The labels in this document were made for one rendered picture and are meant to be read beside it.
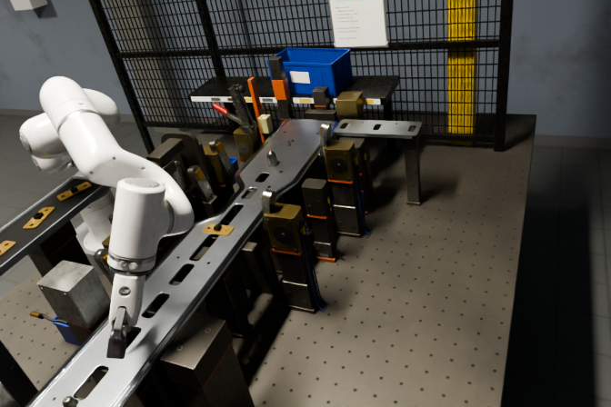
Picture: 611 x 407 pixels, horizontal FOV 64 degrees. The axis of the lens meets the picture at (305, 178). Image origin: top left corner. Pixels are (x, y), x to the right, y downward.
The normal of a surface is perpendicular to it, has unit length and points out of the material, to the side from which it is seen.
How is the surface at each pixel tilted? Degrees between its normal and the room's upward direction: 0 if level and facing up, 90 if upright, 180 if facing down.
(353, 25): 90
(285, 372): 0
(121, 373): 0
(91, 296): 90
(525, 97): 90
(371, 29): 90
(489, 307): 0
